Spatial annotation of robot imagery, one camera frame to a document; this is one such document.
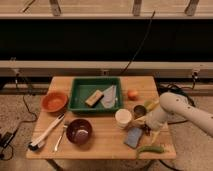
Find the yellow corn cob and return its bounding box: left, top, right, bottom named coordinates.
left=144, top=100, right=159, bottom=112

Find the white plastic cup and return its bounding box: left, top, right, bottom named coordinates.
left=115, top=109, right=132, bottom=129

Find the wooden table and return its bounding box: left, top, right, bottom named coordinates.
left=26, top=76, right=176, bottom=161

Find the tan scrub block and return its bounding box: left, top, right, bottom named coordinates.
left=85, top=90, right=104, bottom=107

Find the orange bowl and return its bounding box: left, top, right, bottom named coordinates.
left=41, top=91, right=68, bottom=113

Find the dark maroon bowl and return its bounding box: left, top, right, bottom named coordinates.
left=66, top=119, right=93, bottom=145

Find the black floor cable left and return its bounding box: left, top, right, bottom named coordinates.
left=0, top=71, right=39, bottom=161

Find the blue sponge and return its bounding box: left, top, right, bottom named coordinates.
left=124, top=127, right=142, bottom=148

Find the black floor cable right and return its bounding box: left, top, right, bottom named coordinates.
left=156, top=74, right=198, bottom=126

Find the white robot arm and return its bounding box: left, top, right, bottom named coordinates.
left=132, top=92, right=213, bottom=143

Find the white handled dish brush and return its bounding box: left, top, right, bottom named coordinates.
left=28, top=114, right=65, bottom=151

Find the silver fork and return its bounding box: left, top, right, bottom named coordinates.
left=53, top=121, right=69, bottom=152

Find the black power adapter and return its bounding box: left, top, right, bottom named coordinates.
left=0, top=132, right=13, bottom=148

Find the green plastic tray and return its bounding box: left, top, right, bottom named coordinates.
left=68, top=77, right=123, bottom=114

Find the green pepper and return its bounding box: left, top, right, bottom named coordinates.
left=136, top=146, right=165, bottom=156

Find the grey folded cloth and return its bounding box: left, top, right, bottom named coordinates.
left=101, top=85, right=116, bottom=108

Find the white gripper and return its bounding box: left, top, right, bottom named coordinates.
left=132, top=116, right=161, bottom=144

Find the orange fruit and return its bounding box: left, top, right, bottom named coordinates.
left=127, top=89, right=139, bottom=100

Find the black floor cable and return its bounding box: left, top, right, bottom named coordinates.
left=0, top=71, right=39, bottom=161
left=156, top=74, right=198, bottom=126

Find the black hanging cable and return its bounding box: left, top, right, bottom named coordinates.
left=119, top=9, right=157, bottom=77

